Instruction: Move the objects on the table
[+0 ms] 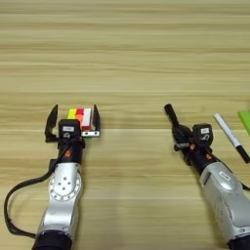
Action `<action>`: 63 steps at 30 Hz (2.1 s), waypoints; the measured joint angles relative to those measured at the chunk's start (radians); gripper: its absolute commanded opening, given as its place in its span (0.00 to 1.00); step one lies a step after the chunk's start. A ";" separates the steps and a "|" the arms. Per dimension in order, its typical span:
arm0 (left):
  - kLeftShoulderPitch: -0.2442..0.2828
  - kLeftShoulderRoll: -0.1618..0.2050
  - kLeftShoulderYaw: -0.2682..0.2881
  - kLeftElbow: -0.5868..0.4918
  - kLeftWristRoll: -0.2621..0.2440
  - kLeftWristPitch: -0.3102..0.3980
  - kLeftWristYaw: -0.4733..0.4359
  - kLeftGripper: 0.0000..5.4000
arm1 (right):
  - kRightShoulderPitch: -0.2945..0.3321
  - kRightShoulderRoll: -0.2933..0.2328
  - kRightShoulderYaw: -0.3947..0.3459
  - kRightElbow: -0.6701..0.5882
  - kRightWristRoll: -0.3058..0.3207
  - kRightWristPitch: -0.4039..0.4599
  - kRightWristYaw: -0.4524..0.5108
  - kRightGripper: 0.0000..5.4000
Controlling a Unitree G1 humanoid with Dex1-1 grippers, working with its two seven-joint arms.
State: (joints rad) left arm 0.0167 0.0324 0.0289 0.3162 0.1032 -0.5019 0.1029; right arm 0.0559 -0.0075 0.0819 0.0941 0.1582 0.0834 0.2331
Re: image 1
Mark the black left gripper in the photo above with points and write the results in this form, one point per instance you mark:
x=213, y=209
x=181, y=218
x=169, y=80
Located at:
x=71, y=153

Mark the white marker with black cap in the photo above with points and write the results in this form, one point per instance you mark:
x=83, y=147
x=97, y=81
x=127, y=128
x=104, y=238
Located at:
x=228, y=130

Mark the green rectangular block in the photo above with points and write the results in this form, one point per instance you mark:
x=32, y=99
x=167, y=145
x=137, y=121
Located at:
x=245, y=120

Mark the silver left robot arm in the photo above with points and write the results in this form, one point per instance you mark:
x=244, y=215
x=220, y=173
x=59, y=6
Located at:
x=63, y=195

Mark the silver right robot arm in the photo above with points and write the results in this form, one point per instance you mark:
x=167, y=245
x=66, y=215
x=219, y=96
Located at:
x=228, y=198

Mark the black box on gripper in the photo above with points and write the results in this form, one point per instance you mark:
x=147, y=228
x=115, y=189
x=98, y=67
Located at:
x=203, y=134
x=69, y=129

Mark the multicolour puzzle cube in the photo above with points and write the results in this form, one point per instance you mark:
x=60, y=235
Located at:
x=80, y=117

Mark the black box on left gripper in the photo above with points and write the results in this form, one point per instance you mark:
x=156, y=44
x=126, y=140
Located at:
x=69, y=129

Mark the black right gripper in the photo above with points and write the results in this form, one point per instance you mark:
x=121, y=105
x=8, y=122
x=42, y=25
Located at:
x=195, y=156

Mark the all black marker pen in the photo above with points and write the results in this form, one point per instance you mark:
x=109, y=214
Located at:
x=171, y=114

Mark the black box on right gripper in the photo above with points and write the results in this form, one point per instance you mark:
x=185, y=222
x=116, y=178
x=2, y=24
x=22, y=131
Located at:
x=203, y=134

